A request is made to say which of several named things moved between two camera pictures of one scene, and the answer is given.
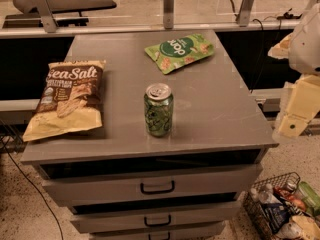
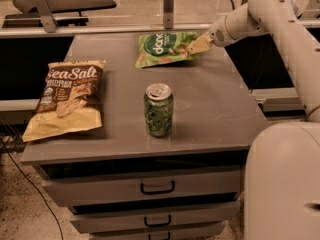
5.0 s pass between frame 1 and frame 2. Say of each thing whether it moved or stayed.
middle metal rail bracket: stayed
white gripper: moved
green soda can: stayed
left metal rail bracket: stayed
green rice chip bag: moved
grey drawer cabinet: stayed
